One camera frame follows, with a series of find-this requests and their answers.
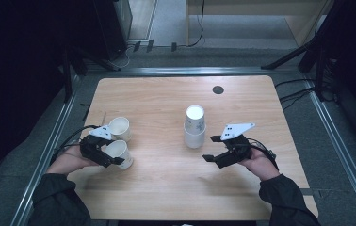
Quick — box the person's left hand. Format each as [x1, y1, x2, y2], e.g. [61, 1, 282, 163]
[46, 145, 100, 176]

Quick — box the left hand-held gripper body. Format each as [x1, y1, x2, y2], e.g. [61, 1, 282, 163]
[79, 124, 114, 166]

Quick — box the black computer tower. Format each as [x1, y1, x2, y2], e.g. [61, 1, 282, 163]
[92, 0, 133, 60]

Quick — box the person's right hand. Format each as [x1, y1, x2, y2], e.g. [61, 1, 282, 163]
[238, 148, 280, 182]

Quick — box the black floor cable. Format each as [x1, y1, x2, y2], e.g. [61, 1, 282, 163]
[274, 78, 316, 89]
[279, 88, 316, 111]

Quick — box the black hanging cable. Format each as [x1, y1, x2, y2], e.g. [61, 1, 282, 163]
[187, 0, 206, 48]

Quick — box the black tape strip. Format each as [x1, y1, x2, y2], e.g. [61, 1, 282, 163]
[79, 103, 91, 121]

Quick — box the light wooden desk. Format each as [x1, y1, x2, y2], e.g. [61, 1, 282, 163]
[185, 0, 335, 48]

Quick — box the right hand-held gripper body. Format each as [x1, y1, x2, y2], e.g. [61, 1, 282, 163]
[219, 122, 256, 163]

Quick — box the black metal stand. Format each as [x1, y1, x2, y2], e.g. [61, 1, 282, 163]
[61, 46, 122, 103]

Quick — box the white paper cup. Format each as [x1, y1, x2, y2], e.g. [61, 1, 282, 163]
[107, 116, 133, 142]
[183, 126, 207, 150]
[104, 139, 134, 170]
[185, 105, 206, 135]

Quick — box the aluminium frame rail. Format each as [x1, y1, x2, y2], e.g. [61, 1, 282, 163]
[302, 78, 356, 226]
[9, 74, 80, 226]
[86, 66, 302, 76]

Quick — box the grey rail bracket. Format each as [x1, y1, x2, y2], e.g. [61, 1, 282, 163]
[302, 187, 321, 197]

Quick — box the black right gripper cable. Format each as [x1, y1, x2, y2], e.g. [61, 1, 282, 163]
[246, 137, 279, 170]

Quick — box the black tripod stand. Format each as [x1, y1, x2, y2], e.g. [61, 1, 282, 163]
[260, 0, 356, 102]

